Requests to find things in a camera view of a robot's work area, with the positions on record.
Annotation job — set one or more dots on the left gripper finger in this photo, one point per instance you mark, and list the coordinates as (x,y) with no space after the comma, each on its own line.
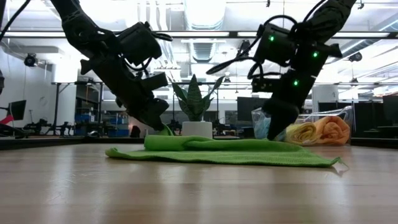
(155,115)

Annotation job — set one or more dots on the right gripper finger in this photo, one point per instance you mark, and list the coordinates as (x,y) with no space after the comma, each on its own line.
(280,121)

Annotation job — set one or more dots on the blue microfiber towel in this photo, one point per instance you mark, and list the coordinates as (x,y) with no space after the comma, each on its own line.
(261,127)

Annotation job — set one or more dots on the yellow microfiber towel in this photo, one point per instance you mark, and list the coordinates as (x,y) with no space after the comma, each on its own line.
(303,133)

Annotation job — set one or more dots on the clear plastic basket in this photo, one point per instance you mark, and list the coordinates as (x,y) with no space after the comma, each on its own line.
(311,113)

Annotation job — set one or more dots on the orange microfiber towel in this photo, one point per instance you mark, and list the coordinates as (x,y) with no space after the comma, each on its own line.
(334,130)

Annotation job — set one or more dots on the green microfiber towel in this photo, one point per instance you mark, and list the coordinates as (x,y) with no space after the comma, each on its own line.
(217,152)

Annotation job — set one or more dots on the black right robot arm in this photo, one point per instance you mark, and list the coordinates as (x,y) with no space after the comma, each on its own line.
(326,18)

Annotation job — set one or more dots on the black background robot arm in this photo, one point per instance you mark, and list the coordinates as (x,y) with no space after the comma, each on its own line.
(175,126)

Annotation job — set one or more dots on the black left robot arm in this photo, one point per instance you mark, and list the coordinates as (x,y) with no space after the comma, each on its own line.
(84,31)

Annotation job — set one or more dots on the dark rounded background object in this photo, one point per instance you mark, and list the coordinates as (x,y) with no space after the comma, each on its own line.
(135,132)

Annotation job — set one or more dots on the wide black monitor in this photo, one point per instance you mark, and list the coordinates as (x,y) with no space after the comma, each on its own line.
(248,107)

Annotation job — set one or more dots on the blue storage crate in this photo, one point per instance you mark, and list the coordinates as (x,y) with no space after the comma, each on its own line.
(118,127)

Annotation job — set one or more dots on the black shelving unit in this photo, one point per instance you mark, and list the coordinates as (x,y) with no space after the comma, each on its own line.
(88,102)

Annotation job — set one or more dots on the potted plant in white pot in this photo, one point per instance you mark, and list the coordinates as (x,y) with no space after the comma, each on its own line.
(194,99)

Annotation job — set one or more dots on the black ceiling spotlight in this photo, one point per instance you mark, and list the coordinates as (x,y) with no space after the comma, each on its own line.
(355,57)
(30,59)
(243,46)

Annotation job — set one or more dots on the black background cabinets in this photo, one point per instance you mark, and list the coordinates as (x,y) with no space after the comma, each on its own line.
(373,115)

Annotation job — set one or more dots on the black overhead light bar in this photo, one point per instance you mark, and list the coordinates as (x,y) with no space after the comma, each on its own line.
(202,34)

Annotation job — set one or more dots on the black background equipment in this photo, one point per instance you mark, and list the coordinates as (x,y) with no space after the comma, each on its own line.
(37,126)

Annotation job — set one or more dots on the small black tilted monitor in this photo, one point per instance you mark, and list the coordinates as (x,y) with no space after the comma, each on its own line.
(17,109)

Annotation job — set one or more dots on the red flat object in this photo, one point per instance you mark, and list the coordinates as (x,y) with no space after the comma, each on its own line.
(6,119)

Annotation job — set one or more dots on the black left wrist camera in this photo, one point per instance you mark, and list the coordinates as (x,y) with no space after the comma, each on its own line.
(155,81)

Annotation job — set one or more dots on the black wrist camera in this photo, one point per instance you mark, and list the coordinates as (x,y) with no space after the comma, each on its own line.
(155,81)
(264,84)

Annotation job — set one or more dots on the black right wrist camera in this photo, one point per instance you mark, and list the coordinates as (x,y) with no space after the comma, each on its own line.
(264,84)

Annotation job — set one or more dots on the silver ventilation duct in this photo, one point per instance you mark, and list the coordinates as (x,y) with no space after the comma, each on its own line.
(203,15)

